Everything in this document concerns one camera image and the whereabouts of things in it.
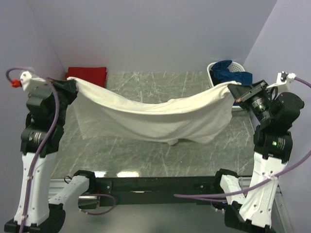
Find white plastic laundry basket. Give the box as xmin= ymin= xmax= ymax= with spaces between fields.
xmin=207 ymin=61 xmax=245 ymax=112

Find crumpled blue t shirt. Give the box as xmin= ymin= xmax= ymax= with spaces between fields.
xmin=210 ymin=60 xmax=253 ymax=86

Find aluminium extrusion rail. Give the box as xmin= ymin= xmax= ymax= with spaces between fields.
xmin=48 ymin=176 xmax=292 ymax=233

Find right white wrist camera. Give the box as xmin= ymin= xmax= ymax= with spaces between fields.
xmin=267 ymin=71 xmax=296 ymax=92

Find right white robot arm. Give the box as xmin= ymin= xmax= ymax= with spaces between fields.
xmin=213 ymin=81 xmax=305 ymax=233

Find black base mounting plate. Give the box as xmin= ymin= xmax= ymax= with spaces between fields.
xmin=87 ymin=176 xmax=223 ymax=205

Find folded red t shirt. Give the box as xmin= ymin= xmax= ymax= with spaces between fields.
xmin=66 ymin=67 xmax=107 ymax=88

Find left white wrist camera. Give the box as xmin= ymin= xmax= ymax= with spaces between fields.
xmin=11 ymin=70 xmax=46 ymax=92

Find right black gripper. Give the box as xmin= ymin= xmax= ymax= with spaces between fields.
xmin=227 ymin=78 xmax=273 ymax=122

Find cream white t shirt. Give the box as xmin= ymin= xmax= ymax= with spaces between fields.
xmin=68 ymin=77 xmax=234 ymax=145

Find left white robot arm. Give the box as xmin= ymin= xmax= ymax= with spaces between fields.
xmin=4 ymin=80 xmax=97 ymax=233

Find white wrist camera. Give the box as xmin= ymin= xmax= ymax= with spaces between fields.
xmin=267 ymin=71 xmax=296 ymax=92
xmin=11 ymin=70 xmax=46 ymax=92

